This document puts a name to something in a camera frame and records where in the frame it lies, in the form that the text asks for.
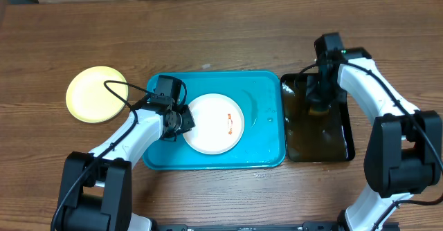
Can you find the green yellow sponge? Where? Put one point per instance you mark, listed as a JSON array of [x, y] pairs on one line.
[[317, 111]]

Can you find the black water-filled tray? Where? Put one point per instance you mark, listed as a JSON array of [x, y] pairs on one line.
[[314, 138]]

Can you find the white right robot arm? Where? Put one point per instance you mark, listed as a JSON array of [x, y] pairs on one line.
[[404, 152]]

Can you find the teal plastic tray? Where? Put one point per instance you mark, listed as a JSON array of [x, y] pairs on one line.
[[263, 142]]

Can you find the white plate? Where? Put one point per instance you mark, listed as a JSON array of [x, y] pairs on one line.
[[219, 124]]

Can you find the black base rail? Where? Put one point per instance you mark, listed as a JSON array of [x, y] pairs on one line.
[[306, 226]]

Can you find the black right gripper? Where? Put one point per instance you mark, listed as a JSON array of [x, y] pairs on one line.
[[317, 100]]

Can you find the light green plate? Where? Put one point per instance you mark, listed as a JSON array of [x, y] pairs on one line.
[[87, 98]]

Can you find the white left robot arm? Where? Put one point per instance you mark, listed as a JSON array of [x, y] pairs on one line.
[[96, 187]]

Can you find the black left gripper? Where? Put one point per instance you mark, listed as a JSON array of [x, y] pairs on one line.
[[190, 122]]

